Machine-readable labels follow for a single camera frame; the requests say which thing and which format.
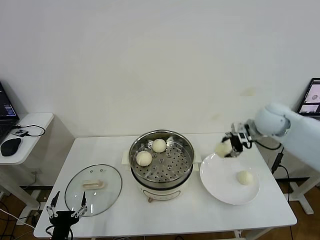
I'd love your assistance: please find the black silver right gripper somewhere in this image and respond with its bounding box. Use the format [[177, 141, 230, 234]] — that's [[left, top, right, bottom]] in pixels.
[[221, 121, 256, 158]]

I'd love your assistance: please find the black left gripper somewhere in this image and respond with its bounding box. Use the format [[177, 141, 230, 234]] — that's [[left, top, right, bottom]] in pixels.
[[46, 191, 88, 240]]

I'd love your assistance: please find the white steamed baozi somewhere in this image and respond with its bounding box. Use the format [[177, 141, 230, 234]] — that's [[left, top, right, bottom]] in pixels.
[[236, 170, 254, 186], [135, 150, 153, 167], [214, 141, 233, 158], [151, 138, 167, 154]]

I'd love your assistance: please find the round glass pot lid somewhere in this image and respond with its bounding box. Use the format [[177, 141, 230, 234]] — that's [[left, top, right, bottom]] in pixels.
[[64, 163, 123, 218]]

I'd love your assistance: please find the stainless perforated steamer basket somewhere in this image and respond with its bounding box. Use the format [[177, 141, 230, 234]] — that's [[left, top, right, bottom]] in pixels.
[[120, 129, 202, 183]]

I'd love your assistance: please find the round white plate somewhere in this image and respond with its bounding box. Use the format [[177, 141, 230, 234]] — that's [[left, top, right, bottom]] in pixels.
[[199, 151, 260, 206]]

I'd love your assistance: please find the white rectangular work table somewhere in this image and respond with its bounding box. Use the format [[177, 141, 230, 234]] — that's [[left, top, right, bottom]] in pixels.
[[33, 131, 298, 240]]

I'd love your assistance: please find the black computer mouse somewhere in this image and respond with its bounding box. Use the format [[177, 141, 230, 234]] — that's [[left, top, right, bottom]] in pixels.
[[0, 137, 22, 158]]

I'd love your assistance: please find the cream electric cooker base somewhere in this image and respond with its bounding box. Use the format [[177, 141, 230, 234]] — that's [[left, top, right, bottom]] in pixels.
[[129, 164, 193, 203]]

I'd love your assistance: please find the white side desk with label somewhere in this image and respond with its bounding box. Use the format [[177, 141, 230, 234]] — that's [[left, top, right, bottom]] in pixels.
[[289, 172, 315, 215]]

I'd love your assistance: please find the small black usb hub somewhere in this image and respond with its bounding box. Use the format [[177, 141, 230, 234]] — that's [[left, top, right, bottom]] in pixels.
[[11, 128, 28, 138]]

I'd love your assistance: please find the grey laptop with bright windows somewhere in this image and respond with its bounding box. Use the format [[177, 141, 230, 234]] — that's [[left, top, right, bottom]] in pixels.
[[297, 77, 320, 116]]

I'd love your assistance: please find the white side desk with mouse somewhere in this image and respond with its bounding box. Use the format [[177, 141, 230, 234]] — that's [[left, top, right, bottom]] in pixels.
[[0, 112, 55, 218]]

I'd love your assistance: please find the black laptop with dark screen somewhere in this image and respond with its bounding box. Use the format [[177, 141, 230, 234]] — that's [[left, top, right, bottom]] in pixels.
[[0, 82, 20, 146]]

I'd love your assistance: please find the white floor cable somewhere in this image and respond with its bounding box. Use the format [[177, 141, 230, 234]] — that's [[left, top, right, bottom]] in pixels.
[[0, 208, 36, 230]]

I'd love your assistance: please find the black hub cable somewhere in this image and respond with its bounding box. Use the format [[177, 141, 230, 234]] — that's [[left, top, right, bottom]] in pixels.
[[11, 124, 46, 138]]

